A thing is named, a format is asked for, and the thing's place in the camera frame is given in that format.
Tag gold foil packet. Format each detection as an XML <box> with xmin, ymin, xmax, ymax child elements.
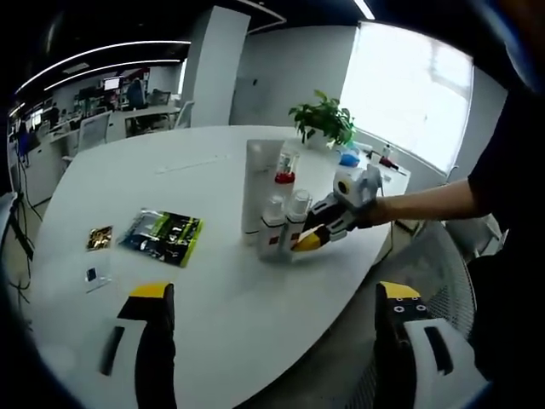
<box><xmin>84</xmin><ymin>225</ymin><xmax>115</xmax><ymax>251</ymax></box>

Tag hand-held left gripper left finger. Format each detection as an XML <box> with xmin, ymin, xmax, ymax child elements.
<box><xmin>95</xmin><ymin>279</ymin><xmax>178</xmax><ymax>409</ymax></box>

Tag potted green plant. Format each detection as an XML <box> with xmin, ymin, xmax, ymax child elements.
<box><xmin>288</xmin><ymin>89</ymin><xmax>357</xmax><ymax>150</ymax></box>

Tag small red white bottle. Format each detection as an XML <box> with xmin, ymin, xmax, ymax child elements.
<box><xmin>378</xmin><ymin>144</ymin><xmax>399</xmax><ymax>170</ymax></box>

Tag white skincare tube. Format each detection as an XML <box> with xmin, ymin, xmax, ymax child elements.
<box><xmin>241</xmin><ymin>139</ymin><xmax>287</xmax><ymax>247</ymax></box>

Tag person's right hand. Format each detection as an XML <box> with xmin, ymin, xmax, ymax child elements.
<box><xmin>352</xmin><ymin>196</ymin><xmax>387</xmax><ymax>231</ymax></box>

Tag white office chair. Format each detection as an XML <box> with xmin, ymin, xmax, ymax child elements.
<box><xmin>76</xmin><ymin>113</ymin><xmax>112</xmax><ymax>150</ymax></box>
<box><xmin>174</xmin><ymin>100</ymin><xmax>196</xmax><ymax>131</ymax></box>

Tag black floor cables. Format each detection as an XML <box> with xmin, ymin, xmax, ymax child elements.
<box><xmin>0</xmin><ymin>191</ymin><xmax>43</xmax><ymax>308</ymax></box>

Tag white red-collared skincare pump bottle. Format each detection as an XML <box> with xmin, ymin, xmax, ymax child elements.
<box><xmin>274</xmin><ymin>142</ymin><xmax>300</xmax><ymax>198</ymax></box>

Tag green black packet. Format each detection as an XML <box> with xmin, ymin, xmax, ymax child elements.
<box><xmin>117</xmin><ymin>207</ymin><xmax>204</xmax><ymax>268</ymax></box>

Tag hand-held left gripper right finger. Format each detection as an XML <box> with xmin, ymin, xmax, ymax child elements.
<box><xmin>374</xmin><ymin>280</ymin><xmax>478</xmax><ymax>409</ymax></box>

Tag small clear packet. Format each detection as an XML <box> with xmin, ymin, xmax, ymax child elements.
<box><xmin>83</xmin><ymin>263</ymin><xmax>112</xmax><ymax>294</ymax></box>

